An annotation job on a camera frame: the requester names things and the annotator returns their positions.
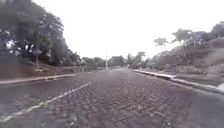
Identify building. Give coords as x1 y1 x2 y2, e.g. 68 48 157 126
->
108 55 126 68

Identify white painted line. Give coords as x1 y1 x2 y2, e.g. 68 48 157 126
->
0 80 95 124

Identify pale concrete pavement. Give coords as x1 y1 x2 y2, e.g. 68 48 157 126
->
0 71 91 86
131 68 224 95

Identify trees above slope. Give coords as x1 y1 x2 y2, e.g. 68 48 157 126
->
191 20 224 43

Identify pale pole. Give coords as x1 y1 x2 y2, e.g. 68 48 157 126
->
105 48 109 71

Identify overgrown earth slope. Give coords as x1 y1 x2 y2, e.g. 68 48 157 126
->
145 36 224 85

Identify row of tall trees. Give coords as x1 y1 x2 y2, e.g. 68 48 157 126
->
0 0 84 68

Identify grassy earth bank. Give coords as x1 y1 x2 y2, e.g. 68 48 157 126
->
0 54 88 81

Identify palm tree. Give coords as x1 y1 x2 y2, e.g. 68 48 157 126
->
171 28 195 65
153 36 170 52

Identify row of distant trees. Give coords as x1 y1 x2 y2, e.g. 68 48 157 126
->
81 56 108 69

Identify grey brick paved road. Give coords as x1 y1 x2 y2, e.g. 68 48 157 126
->
0 67 224 128

